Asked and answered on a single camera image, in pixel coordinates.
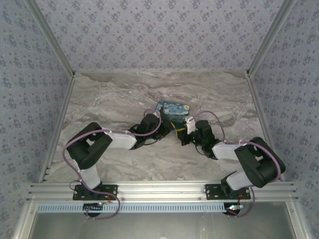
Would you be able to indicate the starry night painted box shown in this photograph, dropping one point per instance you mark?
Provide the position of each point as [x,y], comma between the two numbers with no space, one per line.
[174,109]

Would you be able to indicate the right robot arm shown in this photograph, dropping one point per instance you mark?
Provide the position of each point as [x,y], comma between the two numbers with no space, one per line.
[251,161]

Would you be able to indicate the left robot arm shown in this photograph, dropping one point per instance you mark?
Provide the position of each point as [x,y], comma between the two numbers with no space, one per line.
[82,154]

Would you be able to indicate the black controller board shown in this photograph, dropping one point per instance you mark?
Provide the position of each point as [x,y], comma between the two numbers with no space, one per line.
[234,207]
[93,207]

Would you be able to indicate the grey metal panel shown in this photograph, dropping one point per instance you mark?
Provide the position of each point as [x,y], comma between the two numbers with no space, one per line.
[159,226]

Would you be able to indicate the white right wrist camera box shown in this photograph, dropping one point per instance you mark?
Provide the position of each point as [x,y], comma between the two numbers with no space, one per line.
[190,125]

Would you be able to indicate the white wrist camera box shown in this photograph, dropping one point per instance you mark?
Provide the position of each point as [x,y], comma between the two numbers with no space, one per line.
[156,114]
[190,125]

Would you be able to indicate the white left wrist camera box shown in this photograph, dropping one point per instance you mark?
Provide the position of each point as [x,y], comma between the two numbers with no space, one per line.
[156,114]

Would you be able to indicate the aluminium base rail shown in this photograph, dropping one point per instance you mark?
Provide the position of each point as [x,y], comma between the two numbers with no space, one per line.
[159,190]

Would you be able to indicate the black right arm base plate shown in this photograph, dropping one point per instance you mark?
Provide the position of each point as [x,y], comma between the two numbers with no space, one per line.
[211,191]

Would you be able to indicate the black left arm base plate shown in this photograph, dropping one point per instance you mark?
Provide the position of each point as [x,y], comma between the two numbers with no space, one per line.
[112,190]

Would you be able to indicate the aluminium table side rail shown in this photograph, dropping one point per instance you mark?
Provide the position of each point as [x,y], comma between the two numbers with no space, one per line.
[62,119]

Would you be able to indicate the aluminium frame post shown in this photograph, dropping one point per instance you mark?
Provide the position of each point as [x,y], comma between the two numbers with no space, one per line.
[49,37]
[271,35]

